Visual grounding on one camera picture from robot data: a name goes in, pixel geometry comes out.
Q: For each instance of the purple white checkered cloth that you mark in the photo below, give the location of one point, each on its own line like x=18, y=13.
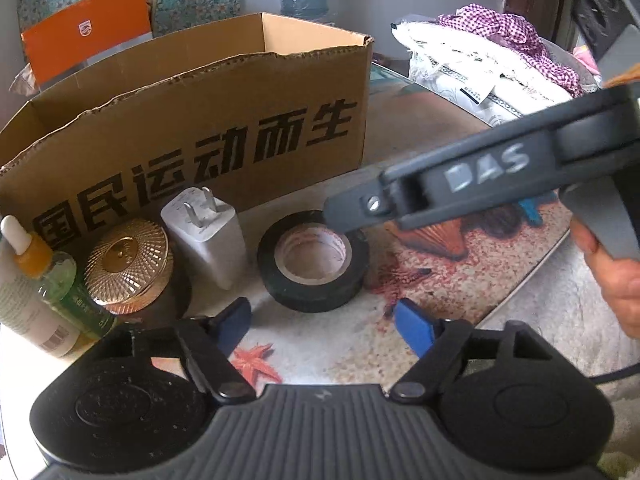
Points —
x=515, y=33

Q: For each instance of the large brown cardboard box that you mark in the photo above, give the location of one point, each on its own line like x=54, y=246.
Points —
x=253, y=107

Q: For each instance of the gold lidded round jar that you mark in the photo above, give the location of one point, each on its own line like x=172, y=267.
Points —
x=133, y=273

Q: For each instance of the white power adapter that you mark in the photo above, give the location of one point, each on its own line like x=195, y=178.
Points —
x=209, y=235

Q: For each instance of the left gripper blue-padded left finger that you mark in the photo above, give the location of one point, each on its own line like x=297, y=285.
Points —
x=231, y=325

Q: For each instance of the white lotion bottle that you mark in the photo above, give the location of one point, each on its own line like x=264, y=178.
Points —
x=24, y=312

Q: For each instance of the orange dropper bottle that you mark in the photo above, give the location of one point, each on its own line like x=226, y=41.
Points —
x=32, y=254

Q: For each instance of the black electrical tape roll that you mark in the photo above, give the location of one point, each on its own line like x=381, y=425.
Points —
x=308, y=267

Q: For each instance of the person's right hand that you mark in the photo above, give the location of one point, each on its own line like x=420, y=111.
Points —
x=619, y=280

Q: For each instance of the orange Philips product box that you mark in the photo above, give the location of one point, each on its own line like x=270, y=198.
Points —
x=82, y=34

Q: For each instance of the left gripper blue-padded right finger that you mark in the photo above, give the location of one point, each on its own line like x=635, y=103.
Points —
x=414, y=326

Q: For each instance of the green clear bottle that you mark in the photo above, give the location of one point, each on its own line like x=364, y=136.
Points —
x=62, y=288

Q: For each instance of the beach print table mat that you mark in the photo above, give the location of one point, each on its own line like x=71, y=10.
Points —
x=462, y=269

